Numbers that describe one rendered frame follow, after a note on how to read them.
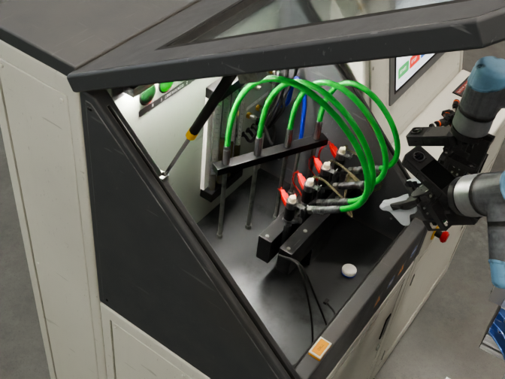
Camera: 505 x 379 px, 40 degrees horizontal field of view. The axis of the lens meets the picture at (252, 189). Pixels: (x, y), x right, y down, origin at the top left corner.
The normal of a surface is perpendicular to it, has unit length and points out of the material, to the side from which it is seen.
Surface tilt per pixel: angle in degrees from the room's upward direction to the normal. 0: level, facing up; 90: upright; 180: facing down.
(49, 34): 0
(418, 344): 0
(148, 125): 90
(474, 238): 0
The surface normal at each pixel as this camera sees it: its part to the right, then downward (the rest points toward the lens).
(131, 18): 0.09, -0.72
